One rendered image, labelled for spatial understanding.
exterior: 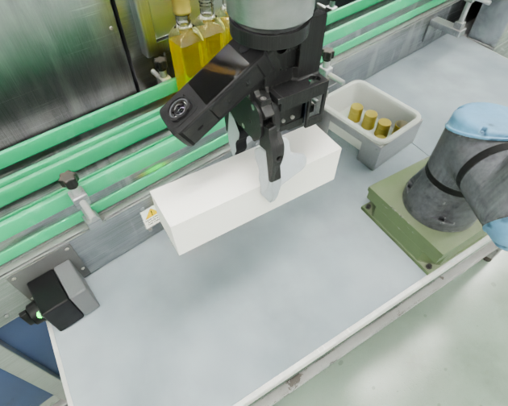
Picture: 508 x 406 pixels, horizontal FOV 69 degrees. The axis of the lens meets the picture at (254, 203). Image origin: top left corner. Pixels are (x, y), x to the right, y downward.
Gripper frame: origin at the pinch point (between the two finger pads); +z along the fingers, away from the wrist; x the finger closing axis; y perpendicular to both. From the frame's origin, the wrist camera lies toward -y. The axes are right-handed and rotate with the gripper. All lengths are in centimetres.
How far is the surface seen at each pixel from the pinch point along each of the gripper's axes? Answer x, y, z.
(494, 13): 40, 122, 24
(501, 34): 35, 123, 29
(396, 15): 48, 80, 17
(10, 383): 19, -54, 57
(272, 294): -2.3, 3.3, 34.1
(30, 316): 14.1, -36.9, 28.0
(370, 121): 24, 52, 29
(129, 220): 22.5, -15.0, 24.8
